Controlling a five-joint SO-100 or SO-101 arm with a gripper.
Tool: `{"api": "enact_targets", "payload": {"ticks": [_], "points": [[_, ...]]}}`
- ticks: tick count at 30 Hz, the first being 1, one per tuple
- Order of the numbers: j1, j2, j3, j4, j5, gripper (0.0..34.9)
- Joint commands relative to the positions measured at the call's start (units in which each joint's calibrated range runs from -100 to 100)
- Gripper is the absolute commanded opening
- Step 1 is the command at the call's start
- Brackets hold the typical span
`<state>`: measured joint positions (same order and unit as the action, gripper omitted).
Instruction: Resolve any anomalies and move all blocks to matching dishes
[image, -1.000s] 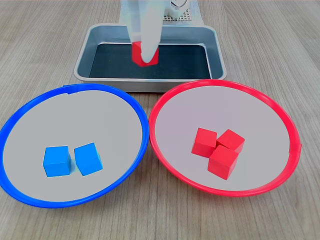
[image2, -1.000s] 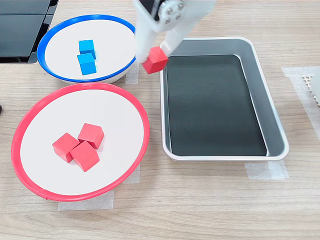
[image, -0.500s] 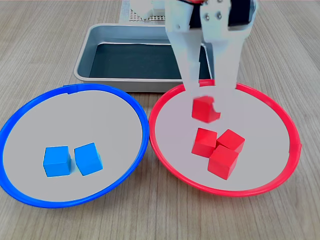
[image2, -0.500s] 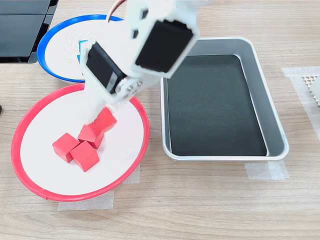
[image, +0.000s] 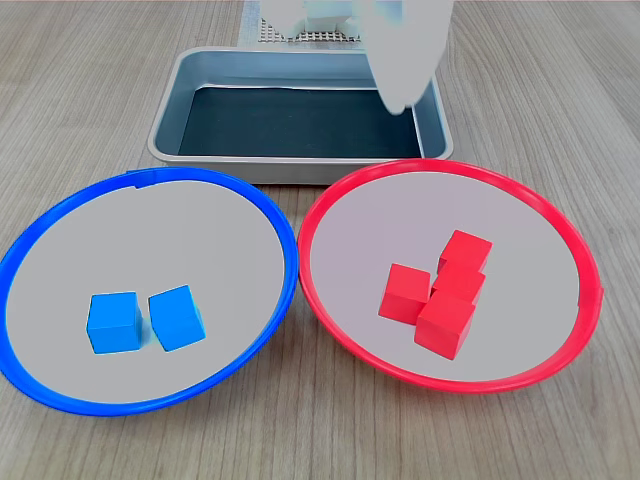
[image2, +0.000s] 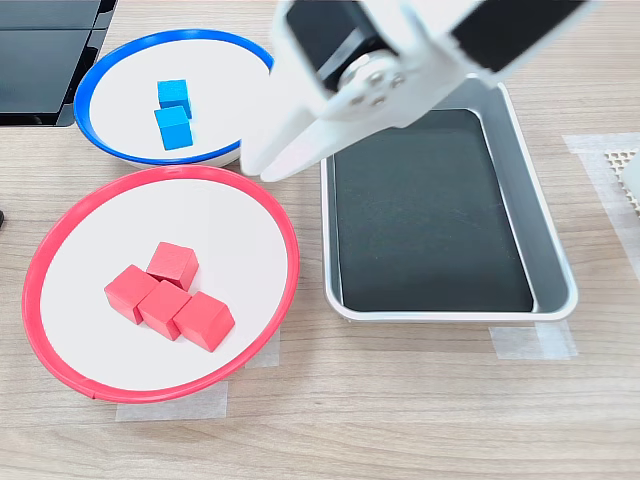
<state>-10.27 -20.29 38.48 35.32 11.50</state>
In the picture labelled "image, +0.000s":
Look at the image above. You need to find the black tray mat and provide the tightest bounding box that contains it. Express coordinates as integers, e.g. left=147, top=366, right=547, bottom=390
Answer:
left=178, top=85, right=424, bottom=159

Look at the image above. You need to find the small red cube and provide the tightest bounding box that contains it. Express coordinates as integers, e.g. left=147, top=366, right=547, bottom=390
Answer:
left=378, top=263, right=432, bottom=326
left=413, top=291, right=476, bottom=360
left=430, top=264, right=487, bottom=306
left=438, top=229, right=494, bottom=276

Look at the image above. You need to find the pale perforated base plate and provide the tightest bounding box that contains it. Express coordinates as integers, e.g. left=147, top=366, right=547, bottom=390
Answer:
left=257, top=17, right=369, bottom=44

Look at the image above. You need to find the small blue cube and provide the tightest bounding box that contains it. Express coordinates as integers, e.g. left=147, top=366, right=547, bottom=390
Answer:
left=148, top=284, right=207, bottom=353
left=86, top=291, right=140, bottom=355

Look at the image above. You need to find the steel tray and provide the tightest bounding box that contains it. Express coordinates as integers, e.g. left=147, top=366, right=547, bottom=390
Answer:
left=148, top=46, right=455, bottom=186

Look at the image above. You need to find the red rimmed white plate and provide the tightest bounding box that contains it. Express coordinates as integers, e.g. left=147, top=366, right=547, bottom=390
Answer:
left=297, top=158, right=605, bottom=396

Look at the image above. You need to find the blue rimmed white plate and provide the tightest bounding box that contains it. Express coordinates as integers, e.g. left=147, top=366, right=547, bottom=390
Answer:
left=0, top=167, right=300, bottom=416

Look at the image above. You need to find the wide pale tape sheet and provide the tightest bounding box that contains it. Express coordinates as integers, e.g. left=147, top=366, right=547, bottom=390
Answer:
left=238, top=0, right=371, bottom=51

